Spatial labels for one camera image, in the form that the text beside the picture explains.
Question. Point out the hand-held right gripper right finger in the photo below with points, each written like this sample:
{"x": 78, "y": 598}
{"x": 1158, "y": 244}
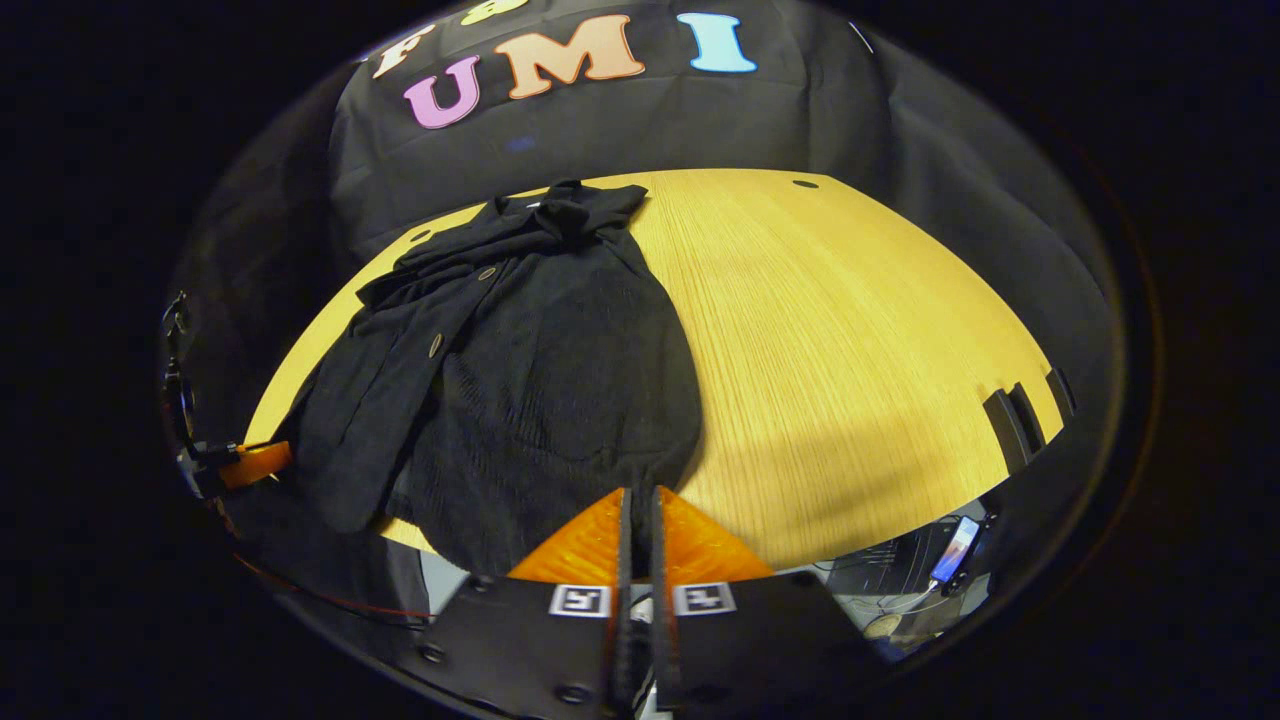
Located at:
{"x": 658, "y": 545}

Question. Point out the black button shirt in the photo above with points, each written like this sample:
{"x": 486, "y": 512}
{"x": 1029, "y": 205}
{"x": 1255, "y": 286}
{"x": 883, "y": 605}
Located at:
{"x": 540, "y": 400}

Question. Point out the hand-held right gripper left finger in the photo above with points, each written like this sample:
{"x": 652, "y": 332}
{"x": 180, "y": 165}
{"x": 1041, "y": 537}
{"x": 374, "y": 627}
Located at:
{"x": 624, "y": 545}

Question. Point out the smartphone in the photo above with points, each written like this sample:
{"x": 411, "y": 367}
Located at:
{"x": 955, "y": 550}

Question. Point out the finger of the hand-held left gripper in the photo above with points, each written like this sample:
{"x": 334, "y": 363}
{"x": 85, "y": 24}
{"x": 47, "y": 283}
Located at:
{"x": 255, "y": 463}

